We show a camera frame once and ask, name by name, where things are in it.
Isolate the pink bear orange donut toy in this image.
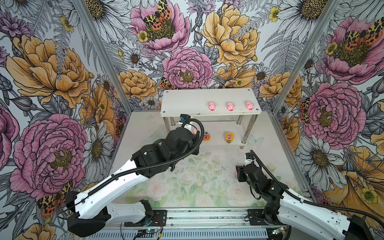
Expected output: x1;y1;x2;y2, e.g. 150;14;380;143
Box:
203;132;211;141

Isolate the pink bear yellow flower toy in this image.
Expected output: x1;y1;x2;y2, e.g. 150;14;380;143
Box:
225;132;235;144

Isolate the pink pig toy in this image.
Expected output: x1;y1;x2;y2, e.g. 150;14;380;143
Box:
246;101;254;111
209;102;216;112
227;102;235;112

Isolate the pink pig toy front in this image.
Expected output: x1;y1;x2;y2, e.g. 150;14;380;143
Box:
227;102;235;112

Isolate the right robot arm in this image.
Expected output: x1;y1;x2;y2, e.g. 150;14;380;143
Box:
236;163;374;240

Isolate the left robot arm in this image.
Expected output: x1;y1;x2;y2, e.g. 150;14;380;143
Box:
66;124;205;237

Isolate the white two-tier shelf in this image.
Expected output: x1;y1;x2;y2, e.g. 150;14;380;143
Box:
161;88;262;149

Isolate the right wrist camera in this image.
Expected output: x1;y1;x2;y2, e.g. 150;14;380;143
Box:
245;152;254;166

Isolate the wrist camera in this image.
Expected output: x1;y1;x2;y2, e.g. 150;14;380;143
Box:
245;152;254;166
179;114;191;127

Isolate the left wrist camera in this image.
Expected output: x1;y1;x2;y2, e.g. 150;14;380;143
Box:
179;114;191;127

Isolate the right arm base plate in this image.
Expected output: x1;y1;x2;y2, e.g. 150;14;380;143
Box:
245;209;272;226

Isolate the aluminium front rail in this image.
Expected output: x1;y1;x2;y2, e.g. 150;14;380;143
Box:
78;206;334;229

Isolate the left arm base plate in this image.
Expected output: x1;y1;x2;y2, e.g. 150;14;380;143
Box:
124;210;168;227

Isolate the white vented cable duct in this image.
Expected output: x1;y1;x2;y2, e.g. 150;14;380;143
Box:
89;228;269;240

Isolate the left black cable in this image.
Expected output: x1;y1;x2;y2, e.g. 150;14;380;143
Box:
58;118;205;217

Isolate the black cable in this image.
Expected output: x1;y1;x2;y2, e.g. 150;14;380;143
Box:
249;149;384;229
58;118;205;217

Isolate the right black cable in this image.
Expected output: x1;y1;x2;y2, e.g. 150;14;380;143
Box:
249;149;384;229

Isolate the left aluminium corner post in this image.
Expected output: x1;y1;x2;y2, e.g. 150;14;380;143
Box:
74;1;132;116

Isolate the aluminium corner post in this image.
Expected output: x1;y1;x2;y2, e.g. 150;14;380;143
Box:
272;0;341;115
74;1;132;116

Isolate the right aluminium corner post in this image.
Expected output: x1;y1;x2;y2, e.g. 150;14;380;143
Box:
272;0;341;115

